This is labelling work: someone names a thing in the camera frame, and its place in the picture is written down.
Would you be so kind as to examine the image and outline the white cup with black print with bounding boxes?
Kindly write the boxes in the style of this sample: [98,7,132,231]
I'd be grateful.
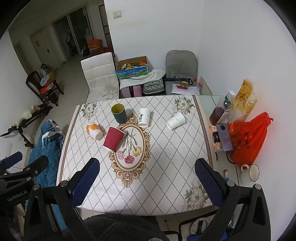
[138,108,153,128]

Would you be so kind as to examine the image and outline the black metal chair frame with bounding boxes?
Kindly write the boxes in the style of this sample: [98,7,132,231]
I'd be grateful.
[161,216,234,241]

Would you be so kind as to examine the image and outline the black umbrella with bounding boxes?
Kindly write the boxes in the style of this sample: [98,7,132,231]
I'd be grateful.
[163,77,194,85]

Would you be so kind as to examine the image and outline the white padded chair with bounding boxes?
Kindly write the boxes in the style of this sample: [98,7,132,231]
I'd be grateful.
[80,52,120,101]

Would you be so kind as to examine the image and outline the orange and white cup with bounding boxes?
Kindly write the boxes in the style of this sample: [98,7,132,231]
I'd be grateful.
[86,122,103,141]

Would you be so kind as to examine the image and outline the person's left forearm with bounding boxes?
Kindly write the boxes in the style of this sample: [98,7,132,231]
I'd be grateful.
[0,205,26,241]

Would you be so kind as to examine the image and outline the white capped bottle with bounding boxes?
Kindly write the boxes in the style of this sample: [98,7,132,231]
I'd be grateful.
[223,90,236,104]

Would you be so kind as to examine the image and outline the orange snack packet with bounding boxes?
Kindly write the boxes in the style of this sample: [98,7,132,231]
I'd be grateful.
[209,125,223,152]

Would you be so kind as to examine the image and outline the plain white paper cup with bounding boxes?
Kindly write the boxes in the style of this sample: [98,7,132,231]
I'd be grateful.
[166,112,186,130]

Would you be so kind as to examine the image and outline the cardboard box with blue print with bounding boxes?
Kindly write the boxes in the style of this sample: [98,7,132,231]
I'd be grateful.
[116,56,149,80]

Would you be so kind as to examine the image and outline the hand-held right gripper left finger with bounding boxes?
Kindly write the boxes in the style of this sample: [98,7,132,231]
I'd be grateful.
[23,158,100,241]

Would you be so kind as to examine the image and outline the blue blanket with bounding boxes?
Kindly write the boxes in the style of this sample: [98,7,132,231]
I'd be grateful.
[25,120,68,233]

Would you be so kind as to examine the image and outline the yellow snack bag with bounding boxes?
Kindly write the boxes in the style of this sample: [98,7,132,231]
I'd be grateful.
[231,79,257,122]

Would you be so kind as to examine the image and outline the orange clothing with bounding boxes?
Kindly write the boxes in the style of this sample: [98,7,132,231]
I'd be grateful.
[40,82,56,94]

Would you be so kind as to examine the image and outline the cardboard sheet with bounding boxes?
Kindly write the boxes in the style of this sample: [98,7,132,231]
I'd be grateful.
[198,76,213,95]

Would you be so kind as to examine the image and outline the white mug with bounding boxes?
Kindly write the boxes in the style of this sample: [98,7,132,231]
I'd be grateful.
[240,164,260,182]

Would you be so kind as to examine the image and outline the red plastic bag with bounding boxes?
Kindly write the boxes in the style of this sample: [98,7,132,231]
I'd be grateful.
[228,112,273,164]

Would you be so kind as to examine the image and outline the purple phone box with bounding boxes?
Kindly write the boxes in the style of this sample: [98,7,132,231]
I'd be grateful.
[216,123,234,152]

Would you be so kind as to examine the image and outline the dark green cup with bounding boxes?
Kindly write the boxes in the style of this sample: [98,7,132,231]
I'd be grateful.
[111,103,128,124]

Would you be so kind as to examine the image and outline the black folding stand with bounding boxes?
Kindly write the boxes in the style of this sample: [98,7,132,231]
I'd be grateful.
[0,104,50,149]

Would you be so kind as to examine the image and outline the dark wooden chair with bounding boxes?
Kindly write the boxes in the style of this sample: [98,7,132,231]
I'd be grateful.
[25,71,65,107]

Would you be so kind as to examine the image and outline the brown bottle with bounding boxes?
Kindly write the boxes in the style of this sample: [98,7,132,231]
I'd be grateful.
[209,97,229,126]

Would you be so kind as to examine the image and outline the wooden door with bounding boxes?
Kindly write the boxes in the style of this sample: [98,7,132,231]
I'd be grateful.
[30,27,59,70]

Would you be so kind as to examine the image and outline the red ribbed paper cup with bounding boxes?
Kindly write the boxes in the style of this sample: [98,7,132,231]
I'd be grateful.
[103,126,125,152]

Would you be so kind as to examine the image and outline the person's black clothing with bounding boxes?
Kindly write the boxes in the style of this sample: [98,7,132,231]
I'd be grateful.
[83,213,170,241]

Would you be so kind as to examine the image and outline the pink suitcase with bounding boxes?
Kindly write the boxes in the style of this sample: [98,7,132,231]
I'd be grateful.
[120,85,142,99]

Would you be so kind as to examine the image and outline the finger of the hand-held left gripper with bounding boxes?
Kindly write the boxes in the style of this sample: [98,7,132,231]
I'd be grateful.
[0,156,49,182]
[0,152,23,168]

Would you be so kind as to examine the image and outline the grey cushioned chair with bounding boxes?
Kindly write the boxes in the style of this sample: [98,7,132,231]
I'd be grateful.
[165,50,200,96]

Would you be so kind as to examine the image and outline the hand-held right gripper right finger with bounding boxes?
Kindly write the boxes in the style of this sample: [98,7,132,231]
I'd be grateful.
[195,158,271,241]

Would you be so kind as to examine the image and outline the black and white patterned bag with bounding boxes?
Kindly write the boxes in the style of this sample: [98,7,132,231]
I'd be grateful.
[142,79,166,96]

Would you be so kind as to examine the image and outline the floral patterned tablecloth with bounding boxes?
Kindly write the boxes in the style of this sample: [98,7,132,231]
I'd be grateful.
[56,95,219,215]

